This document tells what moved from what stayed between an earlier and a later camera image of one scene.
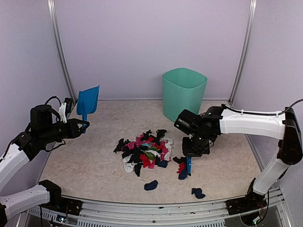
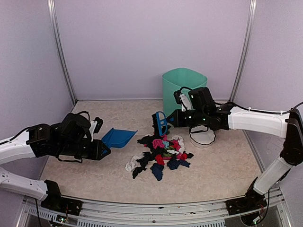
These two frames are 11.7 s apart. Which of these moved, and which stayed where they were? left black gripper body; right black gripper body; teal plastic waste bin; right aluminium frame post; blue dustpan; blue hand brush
Moved: left black gripper body; blue dustpan; blue hand brush; right black gripper body
Stayed: right aluminium frame post; teal plastic waste bin
